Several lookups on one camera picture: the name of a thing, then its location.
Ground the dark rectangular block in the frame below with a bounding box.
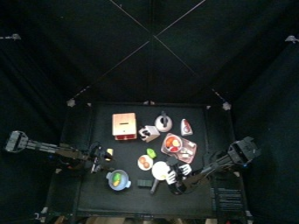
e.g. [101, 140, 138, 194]
[135, 178, 155, 188]

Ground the white toy frying pan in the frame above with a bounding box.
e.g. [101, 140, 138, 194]
[150, 160, 174, 195]

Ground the light blue toy pot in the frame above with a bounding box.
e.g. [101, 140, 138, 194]
[106, 169, 134, 192]

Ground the pink toy tray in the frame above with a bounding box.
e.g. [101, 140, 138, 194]
[161, 132, 199, 165]

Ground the white toy kettle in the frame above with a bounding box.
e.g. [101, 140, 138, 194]
[154, 110, 174, 133]

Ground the green apple half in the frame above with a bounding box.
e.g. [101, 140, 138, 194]
[146, 147, 158, 160]

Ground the wooden toy toaster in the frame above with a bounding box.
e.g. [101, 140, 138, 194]
[111, 112, 138, 142]

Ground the small white plate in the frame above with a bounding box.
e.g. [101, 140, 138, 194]
[137, 154, 155, 172]

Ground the small white toy food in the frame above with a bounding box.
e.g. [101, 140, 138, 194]
[181, 148, 195, 161]

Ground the white letter cube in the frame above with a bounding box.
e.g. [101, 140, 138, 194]
[138, 124, 162, 144]

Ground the round bowl with red rim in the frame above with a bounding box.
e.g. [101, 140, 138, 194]
[163, 134, 185, 154]

